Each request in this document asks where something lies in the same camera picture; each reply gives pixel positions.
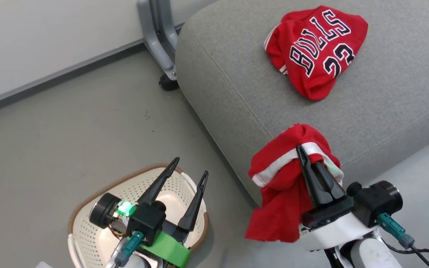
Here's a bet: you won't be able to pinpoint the grey fabric sofa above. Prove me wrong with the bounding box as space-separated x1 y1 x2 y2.
175 0 429 207

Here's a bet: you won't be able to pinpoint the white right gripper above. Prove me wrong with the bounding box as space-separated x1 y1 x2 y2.
296 144 381 252

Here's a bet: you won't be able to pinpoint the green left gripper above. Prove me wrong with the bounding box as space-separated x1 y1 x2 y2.
138 157 209 268

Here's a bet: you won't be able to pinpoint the red Bulls basketball jersey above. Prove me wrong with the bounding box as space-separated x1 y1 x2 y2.
264 5 369 101

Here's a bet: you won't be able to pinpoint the white perforated laundry basket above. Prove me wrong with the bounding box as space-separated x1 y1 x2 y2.
67 163 210 268

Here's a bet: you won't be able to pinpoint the red white-striped basketball shorts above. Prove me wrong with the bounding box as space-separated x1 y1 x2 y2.
245 124 344 243

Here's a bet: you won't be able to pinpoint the teal plug right camera cable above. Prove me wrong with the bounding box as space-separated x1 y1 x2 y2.
378 213 429 268

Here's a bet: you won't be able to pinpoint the teal plug left camera cable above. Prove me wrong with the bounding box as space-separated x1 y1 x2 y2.
115 231 144 268

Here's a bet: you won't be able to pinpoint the grey metal partition leg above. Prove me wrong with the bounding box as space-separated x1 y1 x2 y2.
137 0 180 82

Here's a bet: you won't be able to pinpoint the teal plug camera cable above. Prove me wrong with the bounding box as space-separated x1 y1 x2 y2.
115 231 144 268
378 213 429 268

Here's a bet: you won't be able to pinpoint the grey partition bottom rail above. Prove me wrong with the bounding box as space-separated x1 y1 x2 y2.
0 37 145 112

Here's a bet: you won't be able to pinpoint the black caster wheel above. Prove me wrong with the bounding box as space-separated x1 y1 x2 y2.
159 74 180 92

